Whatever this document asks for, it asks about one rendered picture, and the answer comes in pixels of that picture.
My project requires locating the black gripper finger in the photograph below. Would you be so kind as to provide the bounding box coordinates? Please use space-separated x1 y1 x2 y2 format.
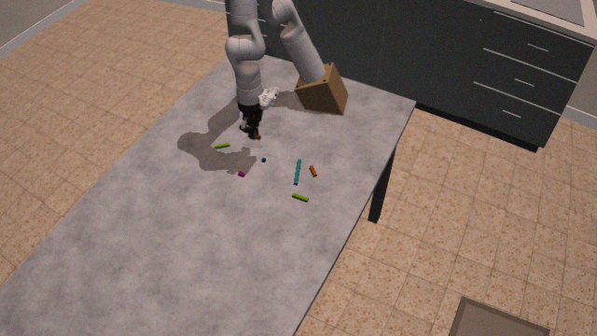
239 114 257 140
256 110 263 135

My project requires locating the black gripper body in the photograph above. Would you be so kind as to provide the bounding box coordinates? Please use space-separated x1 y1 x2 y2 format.
238 102 261 124

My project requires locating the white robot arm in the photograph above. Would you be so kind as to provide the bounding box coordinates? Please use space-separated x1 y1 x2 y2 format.
225 0 326 110

